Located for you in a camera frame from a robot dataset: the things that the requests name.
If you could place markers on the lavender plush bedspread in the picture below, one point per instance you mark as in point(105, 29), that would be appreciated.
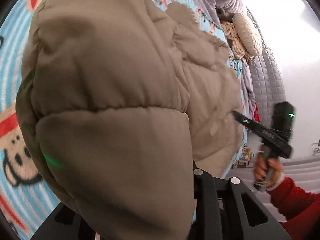
point(234, 6)

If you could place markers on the beige chunky knit throw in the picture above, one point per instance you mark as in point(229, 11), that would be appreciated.
point(235, 43)

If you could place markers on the brown plush toy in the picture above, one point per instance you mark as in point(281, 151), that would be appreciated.
point(224, 16)

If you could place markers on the blue monkey print blanket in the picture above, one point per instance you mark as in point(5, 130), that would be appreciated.
point(26, 198)

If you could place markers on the red sleeve right forearm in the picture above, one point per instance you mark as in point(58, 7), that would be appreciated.
point(300, 208)

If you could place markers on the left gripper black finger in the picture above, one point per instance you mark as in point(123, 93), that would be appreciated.
point(228, 209)

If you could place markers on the grey quilted headboard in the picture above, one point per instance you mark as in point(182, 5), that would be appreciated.
point(267, 81)

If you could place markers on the cream quilted pillow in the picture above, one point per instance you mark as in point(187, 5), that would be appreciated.
point(248, 33)

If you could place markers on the person's right hand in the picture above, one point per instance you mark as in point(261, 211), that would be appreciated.
point(267, 172)

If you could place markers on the tan puffer jacket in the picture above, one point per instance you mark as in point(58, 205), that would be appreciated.
point(118, 101)

